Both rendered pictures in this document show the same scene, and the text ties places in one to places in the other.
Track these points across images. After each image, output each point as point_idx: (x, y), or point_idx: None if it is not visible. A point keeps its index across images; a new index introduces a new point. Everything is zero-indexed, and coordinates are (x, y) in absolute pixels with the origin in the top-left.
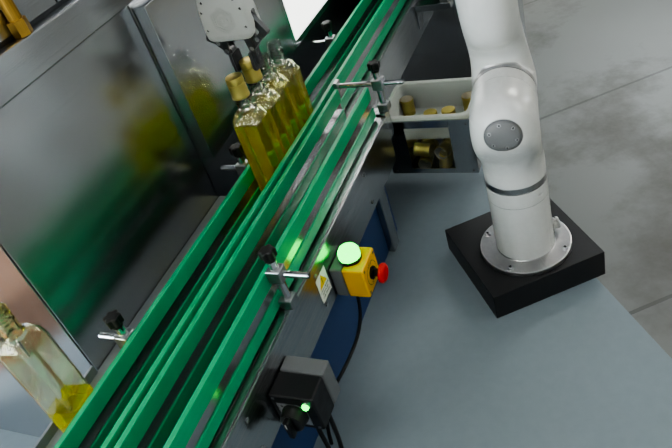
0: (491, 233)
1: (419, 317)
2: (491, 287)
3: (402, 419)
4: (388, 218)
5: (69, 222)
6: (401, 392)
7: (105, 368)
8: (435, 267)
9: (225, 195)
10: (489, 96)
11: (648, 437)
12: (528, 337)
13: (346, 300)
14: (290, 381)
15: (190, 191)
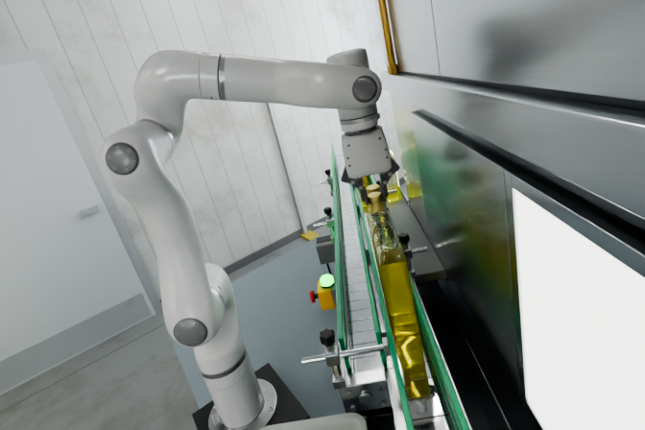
0: (268, 412)
1: (323, 365)
2: (269, 369)
3: (317, 315)
4: None
5: (405, 155)
6: (321, 324)
7: (405, 205)
8: (322, 408)
9: (448, 278)
10: (205, 265)
11: None
12: (255, 370)
13: None
14: (328, 238)
15: None
